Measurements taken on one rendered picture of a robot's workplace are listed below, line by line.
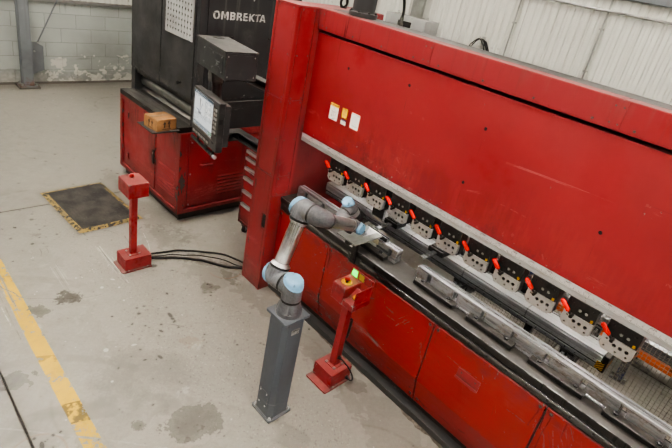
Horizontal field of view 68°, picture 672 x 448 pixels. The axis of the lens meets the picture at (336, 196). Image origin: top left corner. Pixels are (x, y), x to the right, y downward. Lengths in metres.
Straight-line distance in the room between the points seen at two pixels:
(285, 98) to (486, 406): 2.34
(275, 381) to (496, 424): 1.28
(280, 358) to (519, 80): 1.98
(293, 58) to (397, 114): 0.87
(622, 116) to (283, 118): 2.16
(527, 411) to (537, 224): 1.00
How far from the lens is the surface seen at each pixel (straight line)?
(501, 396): 3.09
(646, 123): 2.49
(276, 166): 3.77
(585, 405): 2.94
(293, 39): 3.51
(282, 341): 2.94
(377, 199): 3.32
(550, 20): 7.26
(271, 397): 3.25
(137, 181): 4.14
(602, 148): 2.56
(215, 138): 3.58
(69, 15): 9.26
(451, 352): 3.16
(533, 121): 2.67
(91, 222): 5.17
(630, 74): 6.91
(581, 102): 2.56
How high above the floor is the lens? 2.60
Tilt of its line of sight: 25 degrees down
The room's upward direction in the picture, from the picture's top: 12 degrees clockwise
